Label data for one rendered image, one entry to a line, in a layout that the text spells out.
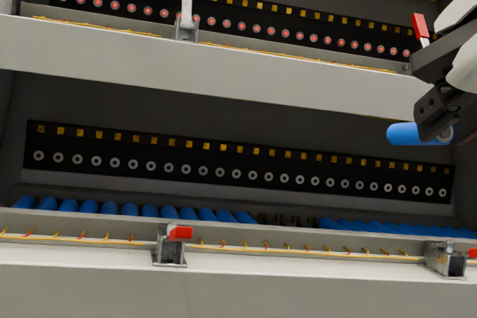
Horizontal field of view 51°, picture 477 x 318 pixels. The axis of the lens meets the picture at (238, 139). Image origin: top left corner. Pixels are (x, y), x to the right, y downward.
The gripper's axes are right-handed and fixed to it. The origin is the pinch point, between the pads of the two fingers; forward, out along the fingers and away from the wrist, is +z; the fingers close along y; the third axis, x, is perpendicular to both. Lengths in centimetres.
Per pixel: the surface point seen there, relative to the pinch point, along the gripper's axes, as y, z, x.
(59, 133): 29.3, 26.4, -7.7
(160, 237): 18.5, 13.8, 6.4
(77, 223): 25.4, 17.7, 4.6
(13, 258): 29.4, 14.6, 8.5
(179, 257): 16.8, 14.9, 7.7
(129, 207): 21.1, 23.7, 1.0
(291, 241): 5.8, 18.4, 4.9
